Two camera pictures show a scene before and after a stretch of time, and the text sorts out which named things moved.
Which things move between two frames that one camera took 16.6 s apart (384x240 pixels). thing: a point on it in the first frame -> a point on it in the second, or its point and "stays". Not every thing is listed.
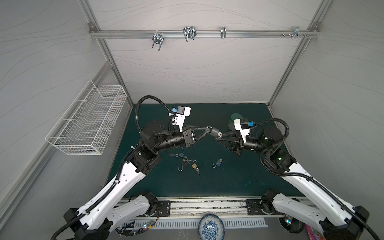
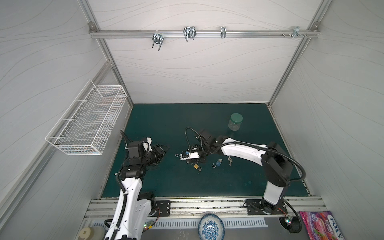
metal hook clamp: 223,32 stays
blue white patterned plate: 211,227 stays
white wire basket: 82,128 stays
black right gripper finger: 229,145 -> 192,161
